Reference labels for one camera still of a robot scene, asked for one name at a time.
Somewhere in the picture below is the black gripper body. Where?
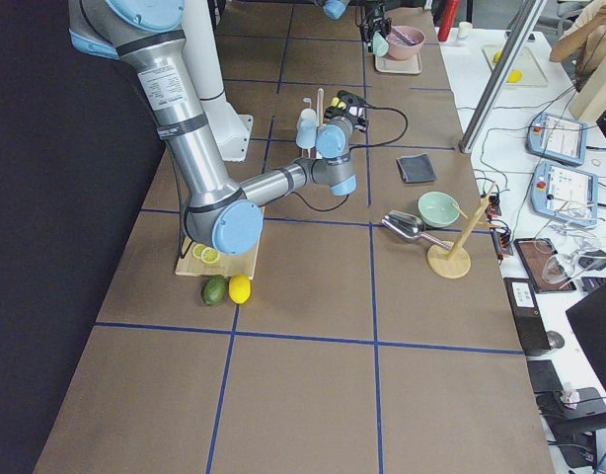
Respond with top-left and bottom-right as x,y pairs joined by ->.
359,9 -> 391,52
324,90 -> 368,132

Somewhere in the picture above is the green cup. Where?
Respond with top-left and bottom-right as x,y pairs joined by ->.
371,32 -> 389,57

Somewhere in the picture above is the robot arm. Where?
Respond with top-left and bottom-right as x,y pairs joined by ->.
313,0 -> 392,57
68,1 -> 367,255

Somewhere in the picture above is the white cup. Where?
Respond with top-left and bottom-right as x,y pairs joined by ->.
297,108 -> 317,133

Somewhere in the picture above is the light blue cup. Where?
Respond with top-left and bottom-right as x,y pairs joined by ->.
295,119 -> 317,150

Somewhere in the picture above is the pink bowl with ice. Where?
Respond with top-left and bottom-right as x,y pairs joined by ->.
386,25 -> 425,60

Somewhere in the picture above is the beige serving tray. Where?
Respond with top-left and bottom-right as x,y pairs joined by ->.
374,53 -> 422,76

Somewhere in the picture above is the grey folded cloth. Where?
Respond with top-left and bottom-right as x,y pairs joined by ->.
397,153 -> 436,184

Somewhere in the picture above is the metal scoop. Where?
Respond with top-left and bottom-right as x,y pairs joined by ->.
382,209 -> 451,250

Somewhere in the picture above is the green bowl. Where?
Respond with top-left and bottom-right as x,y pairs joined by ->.
417,192 -> 460,228

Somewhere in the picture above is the wooden mug tree stand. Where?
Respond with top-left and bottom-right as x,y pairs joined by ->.
426,182 -> 495,279

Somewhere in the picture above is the wooden cutting board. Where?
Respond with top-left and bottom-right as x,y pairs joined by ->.
175,199 -> 264,278

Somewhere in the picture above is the upper teach pendant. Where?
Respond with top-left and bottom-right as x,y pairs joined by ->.
526,112 -> 587,167

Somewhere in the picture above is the teach pendant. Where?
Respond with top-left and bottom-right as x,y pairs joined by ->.
530,160 -> 598,228
526,112 -> 587,167

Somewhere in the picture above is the lemon slice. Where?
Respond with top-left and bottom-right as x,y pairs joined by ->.
199,247 -> 220,265
191,244 -> 206,260

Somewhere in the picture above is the yellow lemon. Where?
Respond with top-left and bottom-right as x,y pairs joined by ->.
228,274 -> 252,304

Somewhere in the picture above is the green avocado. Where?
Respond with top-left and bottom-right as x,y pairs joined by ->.
201,275 -> 227,306

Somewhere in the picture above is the lower teach pendant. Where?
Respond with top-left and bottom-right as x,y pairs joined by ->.
530,160 -> 598,228

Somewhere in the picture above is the white wire cup holder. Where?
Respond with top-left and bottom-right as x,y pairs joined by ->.
300,88 -> 325,158

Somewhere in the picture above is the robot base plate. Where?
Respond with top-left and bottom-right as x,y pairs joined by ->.
217,115 -> 254,162

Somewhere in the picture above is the aluminium frame post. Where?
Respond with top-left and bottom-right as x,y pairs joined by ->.
459,0 -> 547,154

